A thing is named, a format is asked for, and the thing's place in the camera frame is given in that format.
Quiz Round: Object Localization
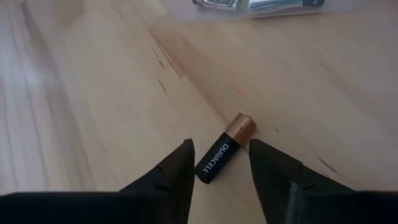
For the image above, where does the clear plastic storage bin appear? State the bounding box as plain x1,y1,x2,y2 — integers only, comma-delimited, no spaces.
167,0,374,24

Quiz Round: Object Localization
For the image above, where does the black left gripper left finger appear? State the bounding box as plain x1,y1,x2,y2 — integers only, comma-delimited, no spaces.
119,138,196,224

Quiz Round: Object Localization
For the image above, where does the black copper-top Duracell battery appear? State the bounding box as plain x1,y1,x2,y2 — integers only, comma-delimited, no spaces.
194,112,257,185

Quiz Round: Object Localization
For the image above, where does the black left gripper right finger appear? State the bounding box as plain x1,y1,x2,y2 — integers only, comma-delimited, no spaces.
248,138,355,224

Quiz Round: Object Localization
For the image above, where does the silver black Energizer battery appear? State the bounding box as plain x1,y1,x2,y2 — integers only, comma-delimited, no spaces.
192,0,242,12
248,0,326,12

